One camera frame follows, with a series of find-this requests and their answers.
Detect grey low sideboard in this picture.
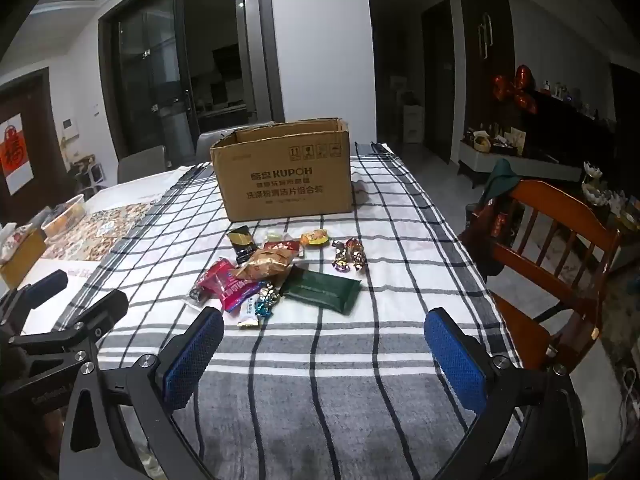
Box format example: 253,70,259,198
458,139,584,189

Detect red paper door poster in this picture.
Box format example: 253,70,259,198
0,112,36,196

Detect plaid tablecloth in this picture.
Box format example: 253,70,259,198
52,141,526,480

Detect dark wooden door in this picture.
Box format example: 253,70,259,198
456,0,517,112

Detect dark green snack packet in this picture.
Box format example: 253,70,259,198
278,265,362,315

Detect golden brown snack packet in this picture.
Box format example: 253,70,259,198
234,247,297,282

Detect dark display cabinet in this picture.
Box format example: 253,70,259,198
520,87,622,162

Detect dark red snack packet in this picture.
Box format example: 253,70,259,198
263,240,304,257

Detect red foil balloons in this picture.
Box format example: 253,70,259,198
492,64,539,114

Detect orange yellow snack packet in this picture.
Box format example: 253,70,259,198
300,228,331,249

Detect grey chair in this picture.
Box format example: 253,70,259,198
117,145,169,185
196,121,275,166

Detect small open cardboard box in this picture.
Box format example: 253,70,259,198
0,226,49,289

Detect green cloth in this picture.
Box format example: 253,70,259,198
479,158,522,202

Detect magenta snack packet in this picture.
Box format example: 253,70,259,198
195,258,239,297

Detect patterned white table cover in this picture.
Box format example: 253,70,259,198
0,162,213,341

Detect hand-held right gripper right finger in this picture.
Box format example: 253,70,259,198
423,308,589,480

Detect clear plastic container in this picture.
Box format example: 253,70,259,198
42,193,87,239

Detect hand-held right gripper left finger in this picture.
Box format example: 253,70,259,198
59,306,226,480

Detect brown cardboard box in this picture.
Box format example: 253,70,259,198
210,117,355,222

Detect white and blue small packet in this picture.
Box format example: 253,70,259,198
236,300,262,330

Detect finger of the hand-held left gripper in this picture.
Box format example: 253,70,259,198
0,269,69,322
7,289,130,376

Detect brown and red wrapped candy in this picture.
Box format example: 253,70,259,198
344,237,369,267

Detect black and gold snack packet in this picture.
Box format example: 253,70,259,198
227,226,259,265

